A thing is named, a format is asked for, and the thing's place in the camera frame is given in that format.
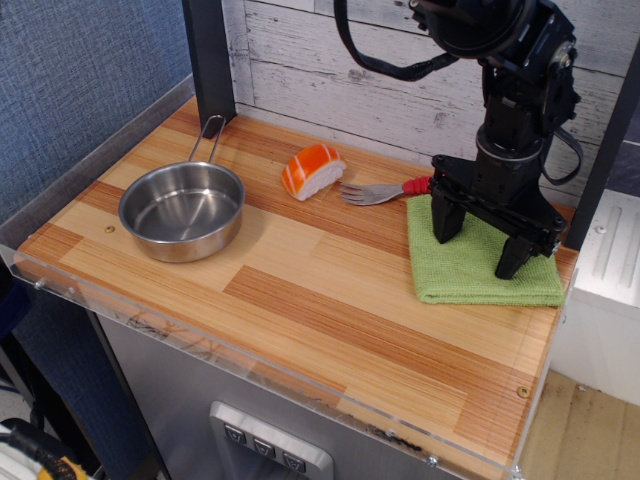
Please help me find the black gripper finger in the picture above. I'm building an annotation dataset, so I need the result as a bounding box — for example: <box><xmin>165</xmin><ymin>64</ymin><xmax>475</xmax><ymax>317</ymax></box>
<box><xmin>495</xmin><ymin>237</ymin><xmax>532</xmax><ymax>279</ymax></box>
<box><xmin>431</xmin><ymin>193</ymin><xmax>466</xmax><ymax>244</ymax></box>

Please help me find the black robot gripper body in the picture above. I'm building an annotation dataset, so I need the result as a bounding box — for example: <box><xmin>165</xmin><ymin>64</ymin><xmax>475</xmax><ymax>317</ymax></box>
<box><xmin>431</xmin><ymin>154</ymin><xmax>567</xmax><ymax>257</ymax></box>

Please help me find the green towel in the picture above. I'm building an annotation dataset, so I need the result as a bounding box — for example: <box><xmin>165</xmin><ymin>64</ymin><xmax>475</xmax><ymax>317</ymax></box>
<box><xmin>407</xmin><ymin>195</ymin><xmax>565</xmax><ymax>307</ymax></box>

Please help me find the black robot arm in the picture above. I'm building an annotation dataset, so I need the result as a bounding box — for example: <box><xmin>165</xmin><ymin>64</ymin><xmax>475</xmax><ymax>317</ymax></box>
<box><xmin>410</xmin><ymin>1</ymin><xmax>581</xmax><ymax>280</ymax></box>

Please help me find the white ribbed side unit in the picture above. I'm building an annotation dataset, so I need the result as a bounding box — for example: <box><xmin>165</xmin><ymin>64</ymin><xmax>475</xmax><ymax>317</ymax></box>
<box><xmin>550</xmin><ymin>190</ymin><xmax>639</xmax><ymax>405</ymax></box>

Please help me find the toy salmon sushi piece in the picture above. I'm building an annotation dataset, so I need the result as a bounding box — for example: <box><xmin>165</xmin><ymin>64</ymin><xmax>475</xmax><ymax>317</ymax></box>
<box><xmin>280</xmin><ymin>144</ymin><xmax>346</xmax><ymax>201</ymax></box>

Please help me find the clear acrylic table guard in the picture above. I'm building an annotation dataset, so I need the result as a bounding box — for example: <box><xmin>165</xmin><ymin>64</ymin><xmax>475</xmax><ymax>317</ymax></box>
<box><xmin>2</xmin><ymin>237</ymin><xmax>560</xmax><ymax>479</ymax></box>

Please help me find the small steel saucepan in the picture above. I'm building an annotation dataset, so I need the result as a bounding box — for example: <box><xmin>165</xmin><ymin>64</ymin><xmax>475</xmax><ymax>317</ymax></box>
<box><xmin>117</xmin><ymin>114</ymin><xmax>247</xmax><ymax>264</ymax></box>

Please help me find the silver button control panel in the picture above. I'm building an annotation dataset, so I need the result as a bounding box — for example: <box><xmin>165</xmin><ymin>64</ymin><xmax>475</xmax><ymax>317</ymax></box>
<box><xmin>209</xmin><ymin>401</ymin><xmax>334</xmax><ymax>480</ymax></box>

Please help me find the stainless steel cabinet front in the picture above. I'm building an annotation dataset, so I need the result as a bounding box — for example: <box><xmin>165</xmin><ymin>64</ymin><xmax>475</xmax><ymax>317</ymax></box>
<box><xmin>97</xmin><ymin>316</ymin><xmax>454</xmax><ymax>479</ymax></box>

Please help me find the red handled metal fork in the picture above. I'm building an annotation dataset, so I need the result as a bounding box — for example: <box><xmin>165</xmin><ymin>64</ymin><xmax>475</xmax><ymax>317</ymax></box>
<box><xmin>339</xmin><ymin>176</ymin><xmax>431</xmax><ymax>206</ymax></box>

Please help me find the right black frame post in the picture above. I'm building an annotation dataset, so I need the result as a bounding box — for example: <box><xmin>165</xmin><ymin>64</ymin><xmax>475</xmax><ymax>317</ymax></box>
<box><xmin>564</xmin><ymin>74</ymin><xmax>640</xmax><ymax>250</ymax></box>

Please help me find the black frame post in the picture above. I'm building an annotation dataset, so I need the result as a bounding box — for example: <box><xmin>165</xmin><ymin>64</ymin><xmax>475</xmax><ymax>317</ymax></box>
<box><xmin>181</xmin><ymin>0</ymin><xmax>236</xmax><ymax>127</ymax></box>
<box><xmin>564</xmin><ymin>74</ymin><xmax>640</xmax><ymax>250</ymax></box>

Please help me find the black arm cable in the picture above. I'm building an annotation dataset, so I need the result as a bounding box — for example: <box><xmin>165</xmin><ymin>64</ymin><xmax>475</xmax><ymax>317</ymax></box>
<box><xmin>332</xmin><ymin>0</ymin><xmax>459</xmax><ymax>82</ymax></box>

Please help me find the left black frame post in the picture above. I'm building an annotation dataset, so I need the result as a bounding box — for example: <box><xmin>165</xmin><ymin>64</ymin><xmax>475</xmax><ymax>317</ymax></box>
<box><xmin>181</xmin><ymin>0</ymin><xmax>236</xmax><ymax>127</ymax></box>

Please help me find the black yellow cable bundle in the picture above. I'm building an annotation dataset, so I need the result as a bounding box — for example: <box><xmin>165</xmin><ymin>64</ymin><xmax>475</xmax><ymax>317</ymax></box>
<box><xmin>0</xmin><ymin>422</ymin><xmax>84</xmax><ymax>480</ymax></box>

